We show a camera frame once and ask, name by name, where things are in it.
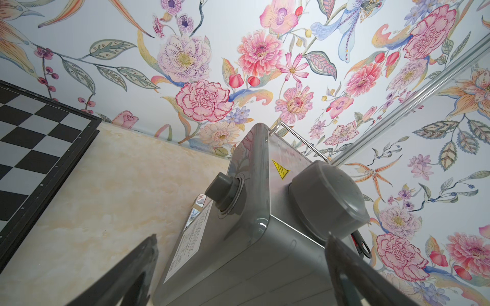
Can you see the silver grey coffee machine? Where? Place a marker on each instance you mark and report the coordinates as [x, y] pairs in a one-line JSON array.
[[260, 239]]

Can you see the right aluminium corner post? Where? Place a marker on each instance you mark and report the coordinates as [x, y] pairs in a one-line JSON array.
[[468, 58]]

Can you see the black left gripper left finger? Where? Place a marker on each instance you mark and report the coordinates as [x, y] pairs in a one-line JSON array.
[[128, 282]]

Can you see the black white chessboard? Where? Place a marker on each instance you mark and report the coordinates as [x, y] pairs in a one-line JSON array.
[[41, 143]]

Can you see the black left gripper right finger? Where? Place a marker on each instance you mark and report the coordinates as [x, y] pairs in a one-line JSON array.
[[354, 280]]

